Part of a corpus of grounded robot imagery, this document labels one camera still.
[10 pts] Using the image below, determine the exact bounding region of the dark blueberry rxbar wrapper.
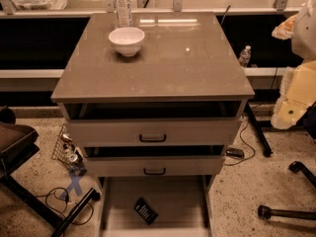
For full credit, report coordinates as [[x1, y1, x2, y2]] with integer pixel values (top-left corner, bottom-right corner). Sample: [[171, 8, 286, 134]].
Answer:
[[134, 197, 158, 225]]

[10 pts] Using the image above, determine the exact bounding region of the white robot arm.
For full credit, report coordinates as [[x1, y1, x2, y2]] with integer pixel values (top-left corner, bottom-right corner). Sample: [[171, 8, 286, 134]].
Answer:
[[271, 0, 316, 129]]

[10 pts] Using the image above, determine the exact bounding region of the grey drawer cabinet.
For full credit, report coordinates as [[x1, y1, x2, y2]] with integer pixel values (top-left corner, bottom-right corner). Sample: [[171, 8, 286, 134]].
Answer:
[[50, 11, 256, 237]]

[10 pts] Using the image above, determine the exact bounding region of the open bottom drawer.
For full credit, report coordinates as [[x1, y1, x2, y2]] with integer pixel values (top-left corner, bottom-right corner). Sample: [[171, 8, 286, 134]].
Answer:
[[95, 176, 213, 237]]

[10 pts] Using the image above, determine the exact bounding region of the clear water bottle on counter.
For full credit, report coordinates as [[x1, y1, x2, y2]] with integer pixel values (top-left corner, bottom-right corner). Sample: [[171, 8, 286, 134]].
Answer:
[[115, 0, 132, 28]]

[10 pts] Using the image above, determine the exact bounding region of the white ceramic bowl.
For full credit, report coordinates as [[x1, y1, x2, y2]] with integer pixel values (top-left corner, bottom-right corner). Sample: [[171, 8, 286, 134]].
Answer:
[[109, 27, 145, 56]]

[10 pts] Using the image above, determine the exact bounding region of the black power adapter on floor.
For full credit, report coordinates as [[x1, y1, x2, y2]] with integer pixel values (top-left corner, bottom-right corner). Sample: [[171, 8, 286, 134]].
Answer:
[[226, 148, 244, 159]]

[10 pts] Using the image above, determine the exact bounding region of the small water bottle on ledge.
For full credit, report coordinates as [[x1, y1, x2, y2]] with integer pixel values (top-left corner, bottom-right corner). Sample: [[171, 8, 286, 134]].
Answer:
[[239, 45, 251, 67]]

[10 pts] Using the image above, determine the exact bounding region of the black table leg right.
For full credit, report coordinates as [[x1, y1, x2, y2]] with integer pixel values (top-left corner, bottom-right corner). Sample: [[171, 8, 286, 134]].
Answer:
[[245, 104, 273, 157]]

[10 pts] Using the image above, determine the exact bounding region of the dark chair at left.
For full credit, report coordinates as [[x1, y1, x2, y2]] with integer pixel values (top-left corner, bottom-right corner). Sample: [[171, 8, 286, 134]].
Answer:
[[0, 106, 40, 180]]

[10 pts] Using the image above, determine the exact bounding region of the black roller leg lower right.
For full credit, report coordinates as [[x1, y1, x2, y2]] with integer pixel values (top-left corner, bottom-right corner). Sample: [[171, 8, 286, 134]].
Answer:
[[258, 205, 316, 221]]

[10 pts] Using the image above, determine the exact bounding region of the black caster leg right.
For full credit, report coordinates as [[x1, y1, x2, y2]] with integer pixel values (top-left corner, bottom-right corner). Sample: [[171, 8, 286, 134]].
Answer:
[[288, 161, 316, 188]]

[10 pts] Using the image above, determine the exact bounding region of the top drawer with black handle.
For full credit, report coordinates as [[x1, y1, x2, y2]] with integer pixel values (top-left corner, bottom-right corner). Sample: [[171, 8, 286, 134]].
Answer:
[[65, 118, 241, 147]]

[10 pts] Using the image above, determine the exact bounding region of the drawer with black handle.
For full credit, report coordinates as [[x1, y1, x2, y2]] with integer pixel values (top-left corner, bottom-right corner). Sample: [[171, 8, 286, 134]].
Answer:
[[84, 156, 223, 177], [65, 118, 241, 147]]

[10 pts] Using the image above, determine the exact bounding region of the middle drawer with black handle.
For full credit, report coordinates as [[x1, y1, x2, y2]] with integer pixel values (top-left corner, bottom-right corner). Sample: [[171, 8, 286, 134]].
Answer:
[[84, 156, 223, 177]]

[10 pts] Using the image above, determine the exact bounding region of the wire basket with cans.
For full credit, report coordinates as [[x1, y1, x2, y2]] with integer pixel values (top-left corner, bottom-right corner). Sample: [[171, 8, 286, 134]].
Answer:
[[51, 125, 85, 171]]

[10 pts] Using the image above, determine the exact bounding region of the black cable right floor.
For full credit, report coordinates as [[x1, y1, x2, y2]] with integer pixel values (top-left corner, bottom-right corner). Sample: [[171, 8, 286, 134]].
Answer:
[[224, 118, 257, 167]]

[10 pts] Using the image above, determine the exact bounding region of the black cable floor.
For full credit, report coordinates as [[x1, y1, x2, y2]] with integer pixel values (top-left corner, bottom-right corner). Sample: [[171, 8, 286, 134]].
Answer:
[[35, 187, 95, 226], [224, 118, 257, 167]]

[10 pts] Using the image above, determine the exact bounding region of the black cable left floor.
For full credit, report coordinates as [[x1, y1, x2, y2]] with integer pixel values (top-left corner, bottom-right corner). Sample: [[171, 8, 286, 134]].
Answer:
[[35, 187, 95, 226]]

